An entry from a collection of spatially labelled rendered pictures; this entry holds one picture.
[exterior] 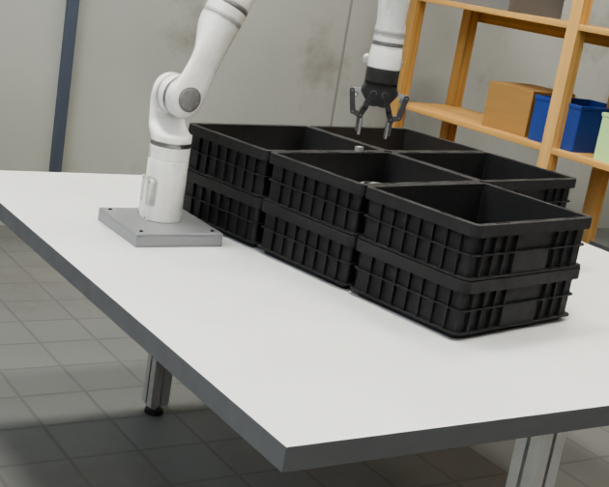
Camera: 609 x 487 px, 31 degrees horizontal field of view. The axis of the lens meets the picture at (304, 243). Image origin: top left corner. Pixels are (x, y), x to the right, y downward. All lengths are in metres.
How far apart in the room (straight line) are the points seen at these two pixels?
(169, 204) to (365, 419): 0.96
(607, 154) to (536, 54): 2.02
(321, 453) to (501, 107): 3.59
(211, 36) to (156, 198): 0.38
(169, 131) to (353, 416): 1.00
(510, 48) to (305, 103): 1.39
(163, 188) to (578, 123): 2.60
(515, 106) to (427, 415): 3.36
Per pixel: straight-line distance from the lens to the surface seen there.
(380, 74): 2.44
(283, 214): 2.37
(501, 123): 5.01
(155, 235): 2.37
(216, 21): 2.42
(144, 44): 5.11
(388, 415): 1.69
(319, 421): 1.62
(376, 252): 2.18
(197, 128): 2.60
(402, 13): 2.43
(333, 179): 2.26
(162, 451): 3.05
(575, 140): 4.73
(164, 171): 2.44
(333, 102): 5.68
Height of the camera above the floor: 1.34
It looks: 14 degrees down
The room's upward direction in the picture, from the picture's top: 9 degrees clockwise
